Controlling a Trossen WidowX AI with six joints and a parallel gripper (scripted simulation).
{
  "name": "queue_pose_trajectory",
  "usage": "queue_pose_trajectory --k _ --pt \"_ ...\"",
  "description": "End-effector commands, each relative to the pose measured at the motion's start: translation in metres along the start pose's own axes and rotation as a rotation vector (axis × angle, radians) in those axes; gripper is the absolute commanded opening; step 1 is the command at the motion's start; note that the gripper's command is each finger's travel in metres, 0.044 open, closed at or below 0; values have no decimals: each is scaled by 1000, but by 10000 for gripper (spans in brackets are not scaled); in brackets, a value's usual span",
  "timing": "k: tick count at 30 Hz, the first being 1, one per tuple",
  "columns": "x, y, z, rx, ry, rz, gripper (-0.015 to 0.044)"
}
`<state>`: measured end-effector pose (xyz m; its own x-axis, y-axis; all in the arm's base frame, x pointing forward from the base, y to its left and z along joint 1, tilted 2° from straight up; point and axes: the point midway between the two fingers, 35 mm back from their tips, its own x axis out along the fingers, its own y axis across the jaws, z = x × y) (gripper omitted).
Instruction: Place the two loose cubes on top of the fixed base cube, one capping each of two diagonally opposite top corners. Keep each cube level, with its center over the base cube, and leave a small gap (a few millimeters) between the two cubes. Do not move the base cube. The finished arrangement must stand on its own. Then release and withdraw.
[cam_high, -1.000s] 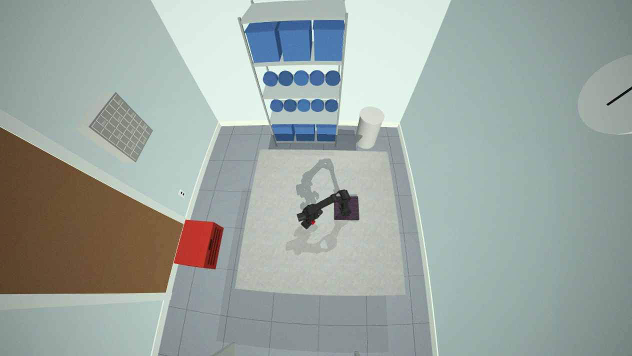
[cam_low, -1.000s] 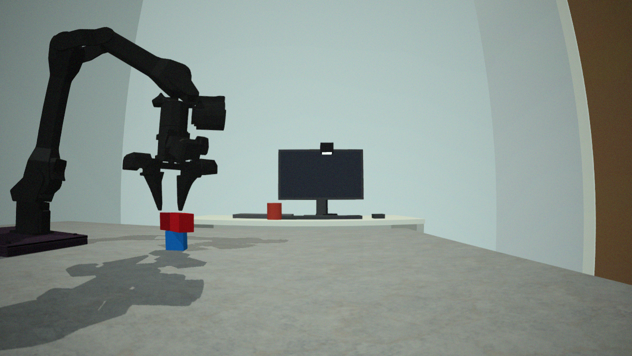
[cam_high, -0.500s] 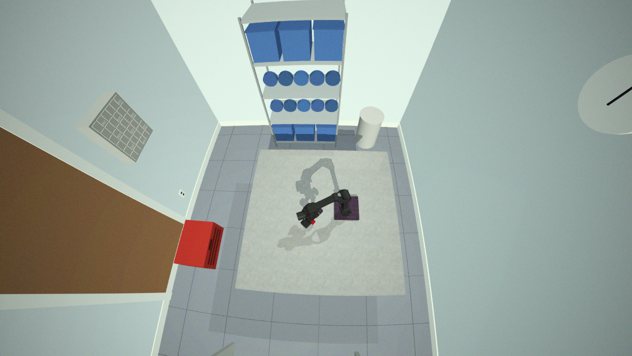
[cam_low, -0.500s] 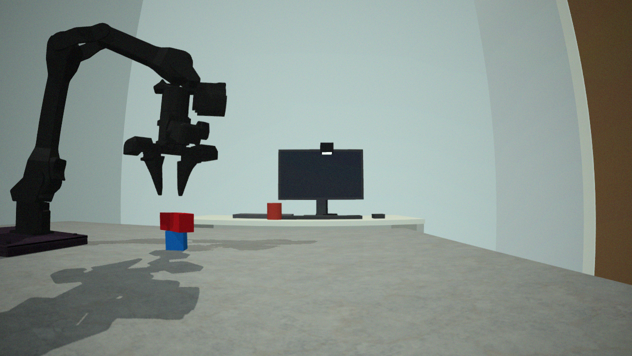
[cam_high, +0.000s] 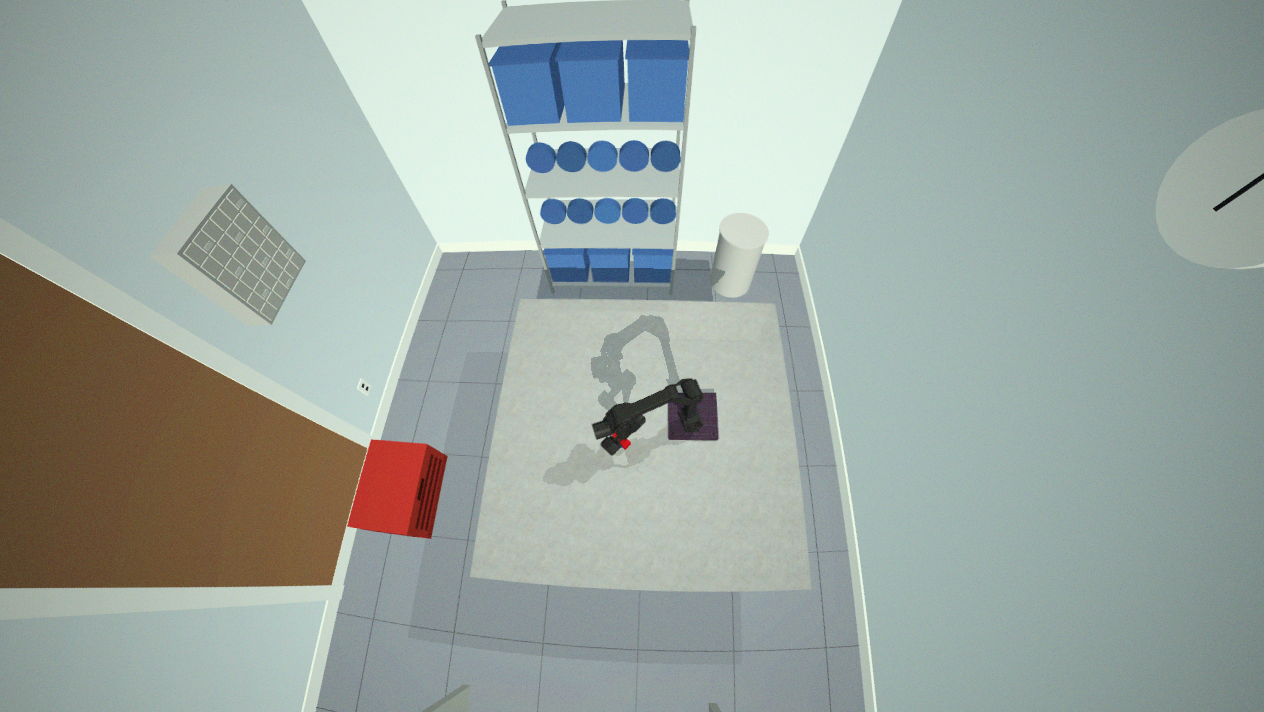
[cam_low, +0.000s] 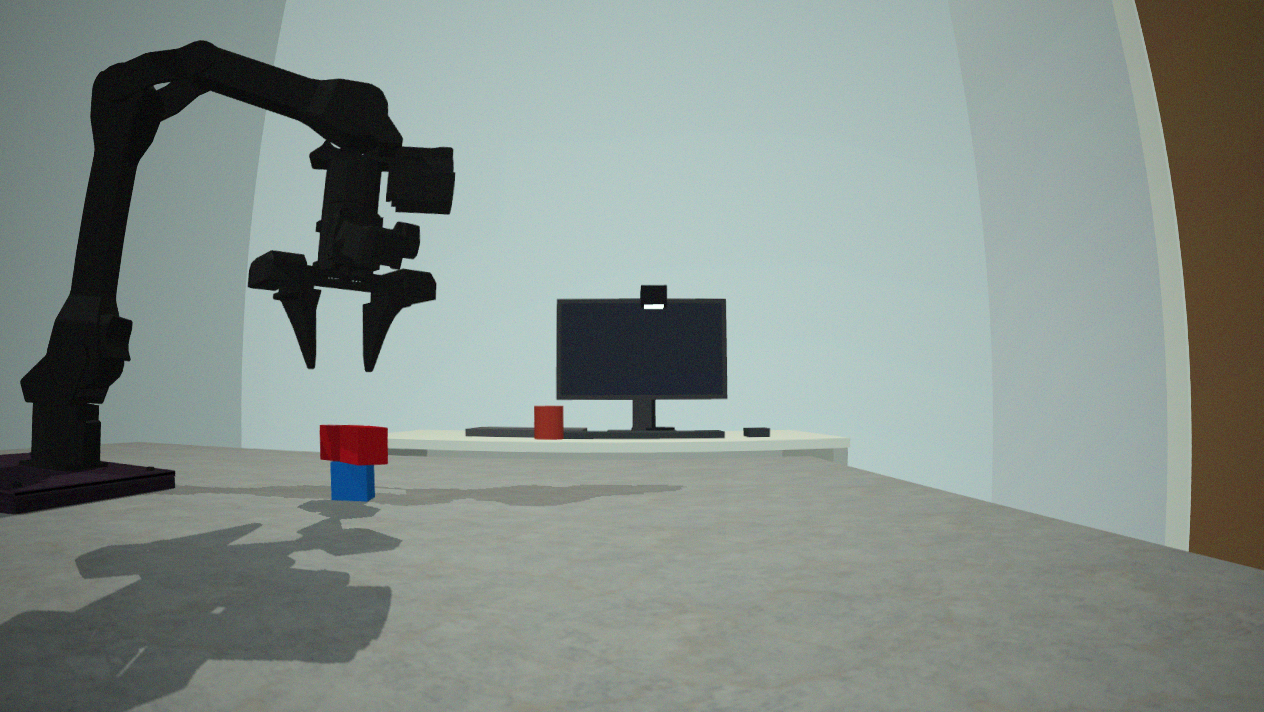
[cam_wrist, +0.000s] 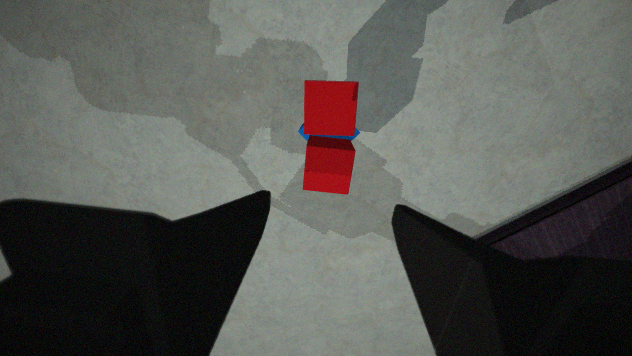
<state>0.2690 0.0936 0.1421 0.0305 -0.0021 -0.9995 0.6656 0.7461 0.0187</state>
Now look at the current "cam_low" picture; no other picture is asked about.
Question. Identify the red cube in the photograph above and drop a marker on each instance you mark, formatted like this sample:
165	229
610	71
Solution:
330	442
363	445

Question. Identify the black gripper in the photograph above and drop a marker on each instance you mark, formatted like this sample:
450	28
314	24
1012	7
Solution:
289	273

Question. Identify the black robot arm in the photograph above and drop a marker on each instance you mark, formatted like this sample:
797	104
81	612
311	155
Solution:
89	340

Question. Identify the blue cube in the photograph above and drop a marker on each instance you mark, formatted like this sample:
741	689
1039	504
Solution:
352	482

